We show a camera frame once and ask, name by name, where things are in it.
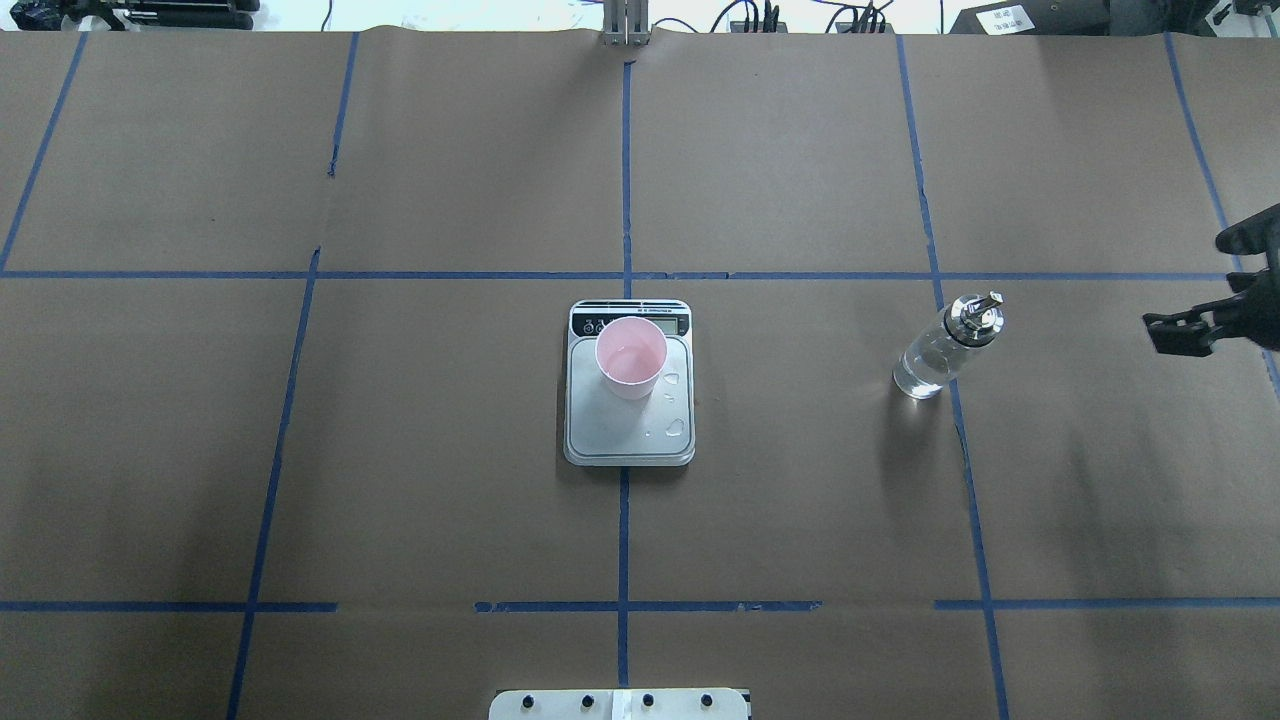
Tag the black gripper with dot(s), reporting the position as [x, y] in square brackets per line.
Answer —
[1190, 328]

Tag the glass sauce bottle metal spout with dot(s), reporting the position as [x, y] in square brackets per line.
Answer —
[963, 330]

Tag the digital kitchen scale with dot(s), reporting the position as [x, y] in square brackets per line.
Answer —
[601, 430]

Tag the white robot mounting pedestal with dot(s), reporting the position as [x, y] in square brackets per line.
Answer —
[623, 703]

